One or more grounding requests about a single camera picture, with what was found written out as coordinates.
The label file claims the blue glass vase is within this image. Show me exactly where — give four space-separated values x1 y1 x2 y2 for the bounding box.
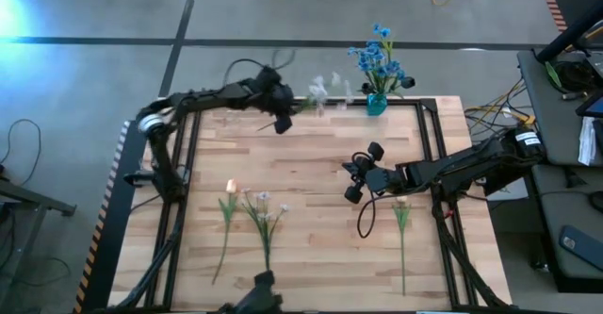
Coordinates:
366 92 389 118

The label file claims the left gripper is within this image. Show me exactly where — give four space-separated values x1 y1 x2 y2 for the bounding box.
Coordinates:
249 66 297 135

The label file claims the black tablet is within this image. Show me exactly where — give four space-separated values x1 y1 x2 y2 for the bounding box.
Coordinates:
575 91 603 120

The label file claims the black diagonal frame strut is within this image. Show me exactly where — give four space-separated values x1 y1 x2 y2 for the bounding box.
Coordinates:
111 209 187 311
431 195 513 311

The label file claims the white artificial flower bunch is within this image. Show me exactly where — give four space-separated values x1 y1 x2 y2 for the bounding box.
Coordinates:
238 187 291 273
328 70 354 112

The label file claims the grey metal stand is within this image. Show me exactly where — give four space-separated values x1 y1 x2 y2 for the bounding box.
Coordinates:
0 176 78 277

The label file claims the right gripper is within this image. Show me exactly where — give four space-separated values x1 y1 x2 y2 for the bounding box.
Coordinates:
342 141 407 206

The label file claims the thin black floor cable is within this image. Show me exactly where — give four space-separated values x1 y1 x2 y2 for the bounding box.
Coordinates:
0 118 43 188

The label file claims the white tulip green stem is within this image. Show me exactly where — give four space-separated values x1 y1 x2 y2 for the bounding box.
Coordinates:
392 194 413 298

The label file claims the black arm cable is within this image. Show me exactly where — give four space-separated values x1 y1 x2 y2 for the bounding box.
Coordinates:
355 191 407 240
220 48 298 88

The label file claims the white paper sheet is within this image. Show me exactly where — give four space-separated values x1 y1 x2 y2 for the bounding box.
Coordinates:
578 115 599 167

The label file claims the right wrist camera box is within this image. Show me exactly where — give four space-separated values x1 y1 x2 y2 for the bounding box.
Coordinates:
357 160 378 184

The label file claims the large blue flower bunch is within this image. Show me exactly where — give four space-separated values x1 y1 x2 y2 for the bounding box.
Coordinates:
347 40 407 96

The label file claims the clear glass vase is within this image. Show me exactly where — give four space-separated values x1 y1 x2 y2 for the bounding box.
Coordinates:
314 87 354 118

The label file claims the small blue flower bunch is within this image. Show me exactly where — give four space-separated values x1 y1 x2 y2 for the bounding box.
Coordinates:
371 22 401 77

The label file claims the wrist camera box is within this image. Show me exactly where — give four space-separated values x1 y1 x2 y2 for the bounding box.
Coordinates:
357 160 378 184
270 83 296 116

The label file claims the yellow and black cable bundle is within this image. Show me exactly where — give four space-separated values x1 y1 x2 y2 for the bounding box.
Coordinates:
464 78 531 134

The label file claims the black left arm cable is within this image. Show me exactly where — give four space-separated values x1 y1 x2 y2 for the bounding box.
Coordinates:
220 48 298 88

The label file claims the black table-level camera mount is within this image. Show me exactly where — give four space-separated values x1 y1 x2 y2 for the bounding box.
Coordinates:
220 269 285 314

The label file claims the black aluminium table frame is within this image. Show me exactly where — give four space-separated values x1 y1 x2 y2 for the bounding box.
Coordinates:
140 95 478 313

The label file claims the grey side desk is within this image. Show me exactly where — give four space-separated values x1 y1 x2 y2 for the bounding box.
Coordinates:
528 162 603 294

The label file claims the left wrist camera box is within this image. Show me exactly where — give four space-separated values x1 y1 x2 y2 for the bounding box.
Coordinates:
270 83 296 116

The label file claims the peach tulip green stem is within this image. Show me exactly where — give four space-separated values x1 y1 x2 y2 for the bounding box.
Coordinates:
211 177 239 287

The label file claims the thick black pole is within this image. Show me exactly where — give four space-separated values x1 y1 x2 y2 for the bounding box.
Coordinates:
535 0 603 64

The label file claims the blue phone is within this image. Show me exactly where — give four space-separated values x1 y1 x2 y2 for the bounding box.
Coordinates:
559 224 603 273

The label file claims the black coiled cable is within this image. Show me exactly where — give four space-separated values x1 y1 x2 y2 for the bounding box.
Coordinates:
545 58 593 94

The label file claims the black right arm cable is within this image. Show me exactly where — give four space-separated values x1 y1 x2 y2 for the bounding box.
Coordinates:
355 191 407 240

